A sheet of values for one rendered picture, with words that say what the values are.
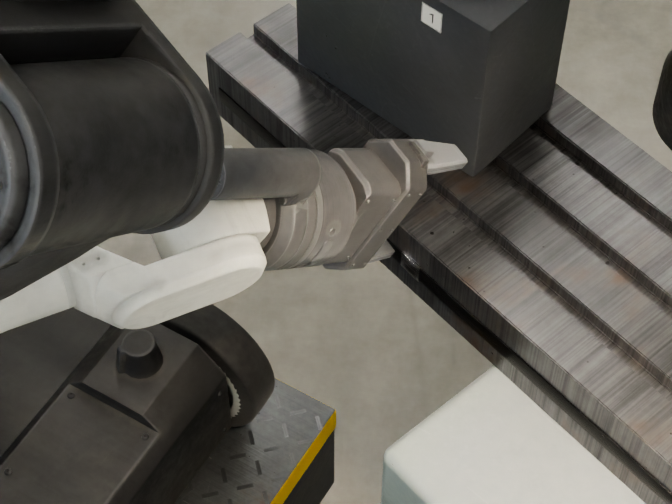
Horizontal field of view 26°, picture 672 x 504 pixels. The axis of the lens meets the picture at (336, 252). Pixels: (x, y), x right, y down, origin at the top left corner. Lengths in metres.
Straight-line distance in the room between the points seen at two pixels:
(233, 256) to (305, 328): 1.40
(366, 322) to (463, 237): 1.09
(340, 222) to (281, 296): 1.35
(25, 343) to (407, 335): 0.83
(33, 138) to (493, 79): 0.67
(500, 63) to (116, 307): 0.44
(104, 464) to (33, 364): 0.17
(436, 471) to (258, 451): 0.56
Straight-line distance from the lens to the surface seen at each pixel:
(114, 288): 0.95
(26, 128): 0.64
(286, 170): 0.98
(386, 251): 1.21
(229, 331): 1.66
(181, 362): 1.61
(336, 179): 1.05
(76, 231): 0.69
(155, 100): 0.72
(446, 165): 1.14
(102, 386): 1.60
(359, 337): 2.35
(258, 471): 1.77
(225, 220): 0.97
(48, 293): 0.96
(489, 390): 1.30
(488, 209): 1.31
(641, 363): 1.25
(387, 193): 1.09
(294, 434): 1.80
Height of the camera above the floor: 1.96
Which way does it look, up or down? 53 degrees down
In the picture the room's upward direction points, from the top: straight up
